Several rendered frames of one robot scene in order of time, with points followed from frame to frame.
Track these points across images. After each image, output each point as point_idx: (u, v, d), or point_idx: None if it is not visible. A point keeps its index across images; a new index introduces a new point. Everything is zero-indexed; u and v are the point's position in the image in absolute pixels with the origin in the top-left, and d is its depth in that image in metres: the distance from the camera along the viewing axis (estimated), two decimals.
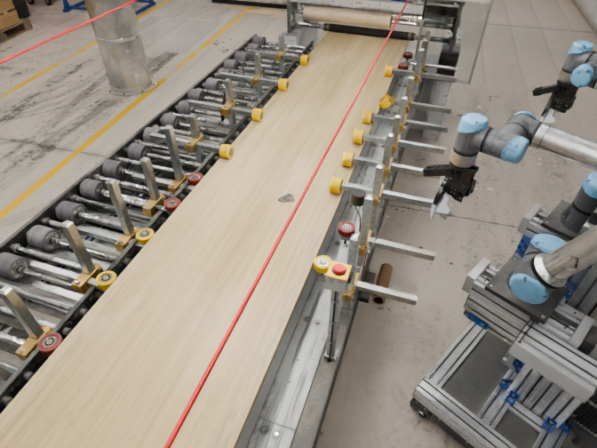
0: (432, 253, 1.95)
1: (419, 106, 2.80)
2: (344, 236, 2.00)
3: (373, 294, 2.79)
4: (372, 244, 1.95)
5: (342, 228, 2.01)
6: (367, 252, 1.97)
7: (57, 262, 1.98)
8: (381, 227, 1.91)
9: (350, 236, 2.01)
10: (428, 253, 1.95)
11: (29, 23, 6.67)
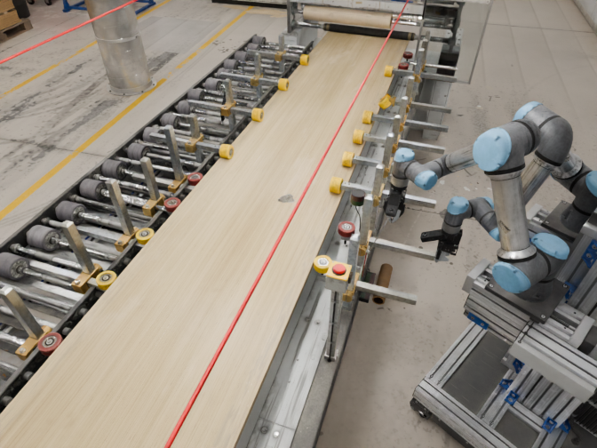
0: (432, 253, 1.95)
1: (419, 106, 2.80)
2: (344, 236, 2.00)
3: (373, 294, 2.79)
4: (372, 244, 1.95)
5: (342, 228, 2.01)
6: (367, 252, 1.97)
7: (57, 262, 1.98)
8: (382, 227, 1.91)
9: (350, 236, 2.01)
10: (428, 253, 1.95)
11: (29, 23, 6.67)
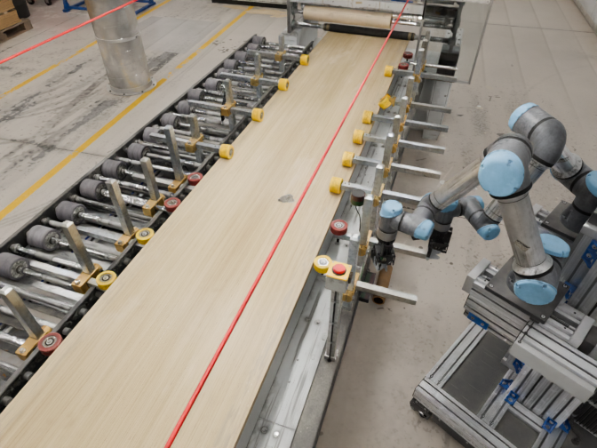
0: (424, 252, 1.95)
1: (419, 106, 2.80)
2: (336, 234, 2.01)
3: (373, 294, 2.79)
4: (370, 253, 1.93)
5: (334, 226, 2.02)
6: (367, 253, 1.97)
7: (57, 262, 1.98)
8: None
9: (342, 235, 2.02)
10: (420, 252, 1.96)
11: (29, 23, 6.67)
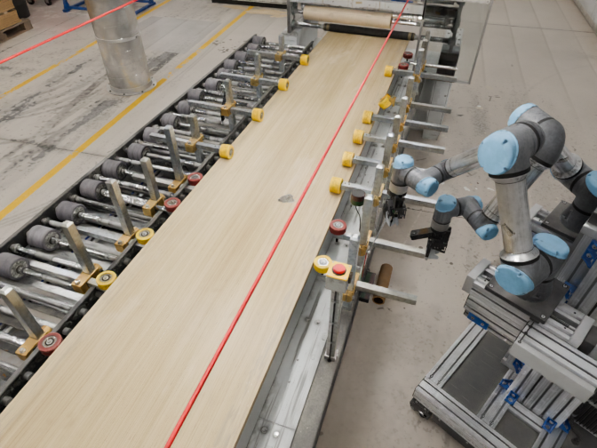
0: (423, 252, 1.96)
1: (419, 106, 2.80)
2: (335, 234, 2.01)
3: (373, 294, 2.79)
4: (372, 244, 1.96)
5: (333, 226, 2.02)
6: (367, 252, 1.97)
7: (57, 262, 1.98)
8: (381, 226, 1.92)
9: (341, 235, 2.02)
10: (418, 252, 1.96)
11: (29, 23, 6.67)
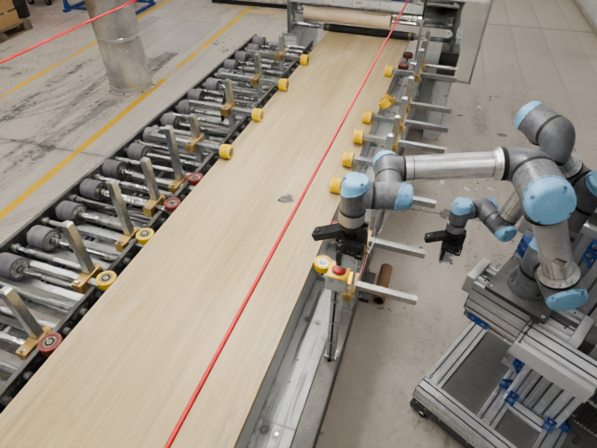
0: (423, 252, 1.96)
1: (419, 106, 2.80)
2: None
3: (373, 294, 2.79)
4: (372, 243, 1.97)
5: None
6: (367, 251, 1.97)
7: (57, 262, 1.98)
8: (382, 224, 1.96)
9: None
10: (418, 252, 1.96)
11: (29, 23, 6.67)
